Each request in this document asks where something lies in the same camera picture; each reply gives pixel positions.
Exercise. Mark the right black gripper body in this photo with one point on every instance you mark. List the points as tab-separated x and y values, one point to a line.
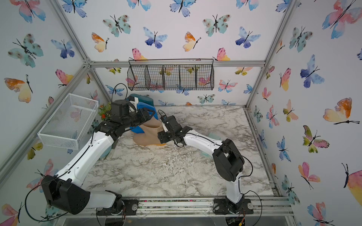
165	136

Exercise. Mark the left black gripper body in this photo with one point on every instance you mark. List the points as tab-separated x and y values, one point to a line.
135	119

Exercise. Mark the blue rubber boot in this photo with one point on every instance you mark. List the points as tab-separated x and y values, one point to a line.
150	108

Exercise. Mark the beige rubber boot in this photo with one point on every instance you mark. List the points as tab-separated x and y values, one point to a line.
151	129

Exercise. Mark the teal green rubber boot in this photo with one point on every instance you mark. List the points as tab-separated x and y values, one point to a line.
143	98

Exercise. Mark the mint green fluffy cloth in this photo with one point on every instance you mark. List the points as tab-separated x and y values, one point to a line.
212	140

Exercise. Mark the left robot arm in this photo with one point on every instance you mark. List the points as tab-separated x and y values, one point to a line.
64	190

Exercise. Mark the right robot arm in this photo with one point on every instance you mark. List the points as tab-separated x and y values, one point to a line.
227	158

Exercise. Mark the potted plant white pot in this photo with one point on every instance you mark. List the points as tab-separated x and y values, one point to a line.
104	111

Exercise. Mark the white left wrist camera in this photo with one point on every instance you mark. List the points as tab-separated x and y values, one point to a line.
134	101

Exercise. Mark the white mesh wall basket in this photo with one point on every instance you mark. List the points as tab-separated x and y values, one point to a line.
67	125

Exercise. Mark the black wire wall basket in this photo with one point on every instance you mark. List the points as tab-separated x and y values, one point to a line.
171	74

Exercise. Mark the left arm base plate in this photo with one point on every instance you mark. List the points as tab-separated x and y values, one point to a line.
127	207

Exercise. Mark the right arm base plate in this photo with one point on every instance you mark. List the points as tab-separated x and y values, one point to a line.
232	206

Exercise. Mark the aluminium front rail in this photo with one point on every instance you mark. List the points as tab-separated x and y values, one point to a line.
264	206

